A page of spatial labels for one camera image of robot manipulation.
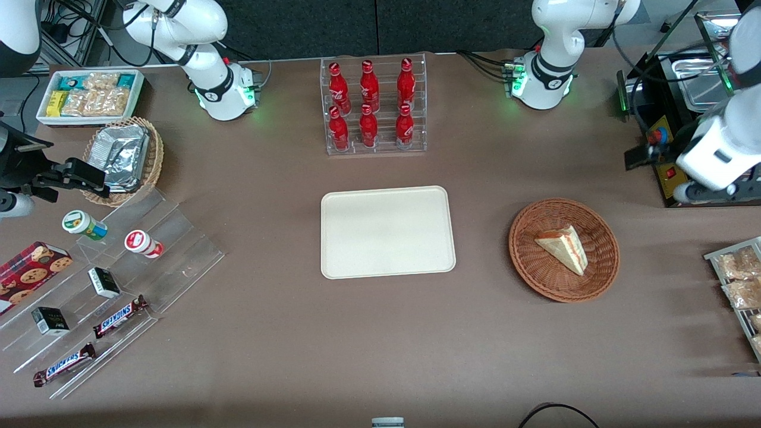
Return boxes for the triangular sandwich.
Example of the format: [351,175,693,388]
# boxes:
[534,224,589,277]

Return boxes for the grey rectangular snack tray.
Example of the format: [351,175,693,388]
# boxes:
[703,236,761,363]

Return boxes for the light tan wicker basket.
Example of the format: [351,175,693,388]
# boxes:
[81,117,165,207]

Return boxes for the white rectangular snack tray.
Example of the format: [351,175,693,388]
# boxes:
[36,70,145,127]

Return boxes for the brown round wicker basket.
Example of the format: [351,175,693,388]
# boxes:
[508,198,621,304]

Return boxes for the cream plastic tray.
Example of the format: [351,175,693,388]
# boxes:
[320,185,457,280]

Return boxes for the silver foil pack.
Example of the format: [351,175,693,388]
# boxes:
[90,124,149,173]
[104,162,146,192]

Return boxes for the green lid yoghurt cup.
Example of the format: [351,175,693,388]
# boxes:
[62,210,109,241]

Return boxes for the black food warmer cabinet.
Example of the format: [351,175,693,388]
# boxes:
[617,12,761,209]

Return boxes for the steel warmer pan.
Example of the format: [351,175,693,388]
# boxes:
[675,51,737,114]

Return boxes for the red lid yoghurt cup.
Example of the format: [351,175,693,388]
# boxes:
[124,229,165,259]

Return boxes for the small black box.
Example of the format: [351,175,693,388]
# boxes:
[88,267,121,299]
[31,307,70,336]

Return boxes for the red plaid cookie box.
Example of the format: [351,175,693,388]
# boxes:
[0,241,73,316]

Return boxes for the clear acrylic stepped display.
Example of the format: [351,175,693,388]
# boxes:
[0,187,225,400]

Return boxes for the snickers chocolate bar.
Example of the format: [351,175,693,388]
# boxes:
[33,343,97,388]
[93,295,149,339]

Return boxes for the red cola bottle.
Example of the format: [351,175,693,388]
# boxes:
[329,106,350,151]
[359,103,379,148]
[329,62,351,115]
[360,59,380,112]
[397,57,416,111]
[395,103,414,147]

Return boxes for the clear acrylic bottle rack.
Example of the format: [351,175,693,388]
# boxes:
[320,52,427,156]

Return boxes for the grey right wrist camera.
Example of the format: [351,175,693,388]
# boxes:
[0,193,35,219]

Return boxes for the aluminium frame rack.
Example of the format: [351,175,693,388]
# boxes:
[30,0,111,73]

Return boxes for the black looped cable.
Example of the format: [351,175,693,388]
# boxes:
[517,403,601,428]

